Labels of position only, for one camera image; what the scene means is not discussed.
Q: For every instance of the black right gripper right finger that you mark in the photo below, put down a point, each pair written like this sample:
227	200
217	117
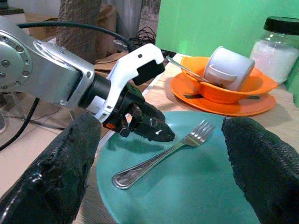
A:
264	163

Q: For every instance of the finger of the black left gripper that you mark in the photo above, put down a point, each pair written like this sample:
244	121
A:
151	130
155	113

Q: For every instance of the brown cardboard box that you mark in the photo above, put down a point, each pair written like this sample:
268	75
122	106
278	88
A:
44	30

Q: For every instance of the teal plate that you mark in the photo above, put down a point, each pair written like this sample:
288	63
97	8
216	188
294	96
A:
182	186

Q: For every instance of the brown curtain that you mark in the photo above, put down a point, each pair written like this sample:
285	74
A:
77	28

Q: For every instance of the white cup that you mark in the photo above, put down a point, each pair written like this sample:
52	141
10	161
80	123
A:
231	65

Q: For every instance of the silver spoon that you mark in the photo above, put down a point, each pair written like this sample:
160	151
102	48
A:
184	68

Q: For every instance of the orange bowl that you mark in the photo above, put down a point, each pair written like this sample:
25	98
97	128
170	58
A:
219	93

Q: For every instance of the orange plate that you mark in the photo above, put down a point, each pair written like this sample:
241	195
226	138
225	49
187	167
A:
233	107

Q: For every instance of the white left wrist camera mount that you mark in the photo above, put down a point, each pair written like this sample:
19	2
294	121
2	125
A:
130	60

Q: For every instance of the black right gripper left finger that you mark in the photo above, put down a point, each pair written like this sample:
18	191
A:
53	168

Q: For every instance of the glass jar black lid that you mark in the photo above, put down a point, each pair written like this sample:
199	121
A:
273	56

